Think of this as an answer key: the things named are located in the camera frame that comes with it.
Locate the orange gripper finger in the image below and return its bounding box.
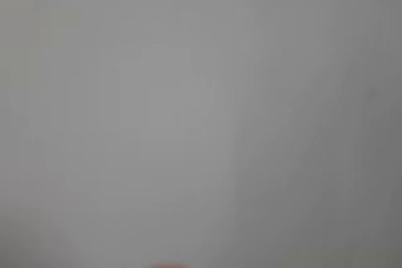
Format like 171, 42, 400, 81
148, 262, 192, 268

